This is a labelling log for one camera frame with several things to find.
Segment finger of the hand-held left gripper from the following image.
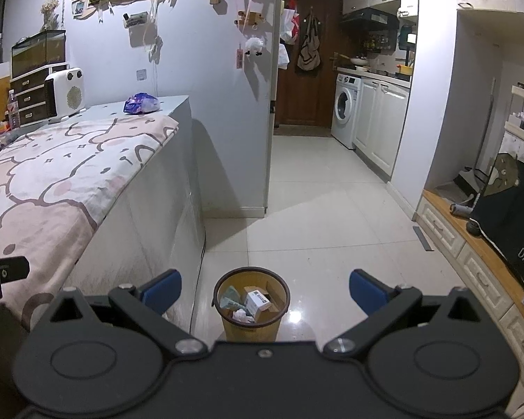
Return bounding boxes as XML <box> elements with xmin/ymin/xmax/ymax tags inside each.
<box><xmin>0</xmin><ymin>257</ymin><xmax>30</xmax><ymax>301</ymax></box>

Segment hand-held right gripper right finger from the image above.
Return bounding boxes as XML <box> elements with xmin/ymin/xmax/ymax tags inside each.
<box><xmin>323</xmin><ymin>269</ymin><xmax>483</xmax><ymax>355</ymax></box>

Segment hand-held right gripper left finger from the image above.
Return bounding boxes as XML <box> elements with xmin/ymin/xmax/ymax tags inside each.
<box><xmin>48</xmin><ymin>268</ymin><xmax>209</xmax><ymax>355</ymax></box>

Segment light blue plastic bag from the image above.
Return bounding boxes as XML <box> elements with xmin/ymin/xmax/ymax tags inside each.
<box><xmin>219</xmin><ymin>287</ymin><xmax>245</xmax><ymax>311</ymax></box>

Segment yellow woven waste bin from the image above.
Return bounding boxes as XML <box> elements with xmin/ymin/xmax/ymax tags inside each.
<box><xmin>213</xmin><ymin>267</ymin><xmax>290</xmax><ymax>344</ymax></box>

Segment white label cardboard box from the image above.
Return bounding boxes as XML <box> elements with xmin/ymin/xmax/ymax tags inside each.
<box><xmin>243</xmin><ymin>286</ymin><xmax>272</xmax><ymax>319</ymax></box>

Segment grey bed base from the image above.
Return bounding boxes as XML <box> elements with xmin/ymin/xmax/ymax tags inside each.
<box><xmin>67</xmin><ymin>95</ymin><xmax>207</xmax><ymax>346</ymax></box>

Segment pink printed blanket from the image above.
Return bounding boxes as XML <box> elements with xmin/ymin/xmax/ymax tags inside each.
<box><xmin>0</xmin><ymin>116</ymin><xmax>180</xmax><ymax>333</ymax></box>

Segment wooden top drawer bench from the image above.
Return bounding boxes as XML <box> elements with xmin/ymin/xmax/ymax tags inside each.
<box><xmin>413</xmin><ymin>188</ymin><xmax>524</xmax><ymax>404</ymax></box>

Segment grey roller tool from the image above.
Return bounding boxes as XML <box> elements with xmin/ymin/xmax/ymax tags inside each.
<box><xmin>449</xmin><ymin>203</ymin><xmax>478</xmax><ymax>219</ymax></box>

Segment black printed cloth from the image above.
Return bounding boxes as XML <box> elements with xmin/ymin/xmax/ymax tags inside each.
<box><xmin>468</xmin><ymin>150</ymin><xmax>524</xmax><ymax>292</ymax></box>

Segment small bottle red label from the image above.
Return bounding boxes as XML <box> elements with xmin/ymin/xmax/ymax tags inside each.
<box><xmin>8</xmin><ymin>89</ymin><xmax>21</xmax><ymax>130</ymax></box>

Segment white kitchen base cabinets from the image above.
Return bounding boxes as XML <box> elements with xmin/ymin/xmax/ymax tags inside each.
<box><xmin>353</xmin><ymin>76</ymin><xmax>413</xmax><ymax>183</ymax></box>

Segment brown door mat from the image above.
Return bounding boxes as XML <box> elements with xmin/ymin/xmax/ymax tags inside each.
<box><xmin>274</xmin><ymin>126</ymin><xmax>333</xmax><ymax>139</ymax></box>

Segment dark drawer cabinet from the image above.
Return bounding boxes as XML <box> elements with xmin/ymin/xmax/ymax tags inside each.
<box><xmin>9</xmin><ymin>63</ymin><xmax>68</xmax><ymax>130</ymax></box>

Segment white washing machine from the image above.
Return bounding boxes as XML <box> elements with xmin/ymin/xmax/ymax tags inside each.
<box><xmin>331</xmin><ymin>73</ymin><xmax>362</xmax><ymax>149</ymax></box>

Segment white fan heater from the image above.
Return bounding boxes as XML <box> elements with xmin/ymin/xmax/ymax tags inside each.
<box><xmin>44</xmin><ymin>67</ymin><xmax>87</xmax><ymax>124</ymax></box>

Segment purple patterned packet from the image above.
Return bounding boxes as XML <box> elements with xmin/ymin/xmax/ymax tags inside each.
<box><xmin>123</xmin><ymin>93</ymin><xmax>161</xmax><ymax>115</ymax></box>

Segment brown wooden door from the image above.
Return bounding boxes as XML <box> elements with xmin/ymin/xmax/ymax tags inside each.
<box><xmin>274</xmin><ymin>0</ymin><xmax>344</xmax><ymax>128</ymax></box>

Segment glass fish tank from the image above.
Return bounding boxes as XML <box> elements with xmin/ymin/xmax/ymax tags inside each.
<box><xmin>11</xmin><ymin>30</ymin><xmax>67</xmax><ymax>77</ymax></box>

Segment brown hanging bag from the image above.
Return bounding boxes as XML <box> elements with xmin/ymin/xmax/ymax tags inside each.
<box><xmin>297</xmin><ymin>13</ymin><xmax>323</xmax><ymax>73</ymax></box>

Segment dried flower bunch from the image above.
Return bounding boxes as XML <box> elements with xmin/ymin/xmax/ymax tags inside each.
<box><xmin>41</xmin><ymin>0</ymin><xmax>60</xmax><ymax>32</ymax></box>

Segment black range hood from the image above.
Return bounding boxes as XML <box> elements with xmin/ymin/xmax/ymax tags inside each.
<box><xmin>341</xmin><ymin>9</ymin><xmax>400</xmax><ymax>32</ymax></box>

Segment red white hanging bags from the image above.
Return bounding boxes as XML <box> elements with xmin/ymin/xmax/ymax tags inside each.
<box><xmin>278</xmin><ymin>0</ymin><xmax>302</xmax><ymax>69</ymax></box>

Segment small wall shelf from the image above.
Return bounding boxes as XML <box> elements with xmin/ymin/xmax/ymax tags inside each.
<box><xmin>122</xmin><ymin>11</ymin><xmax>148</xmax><ymax>28</ymax></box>

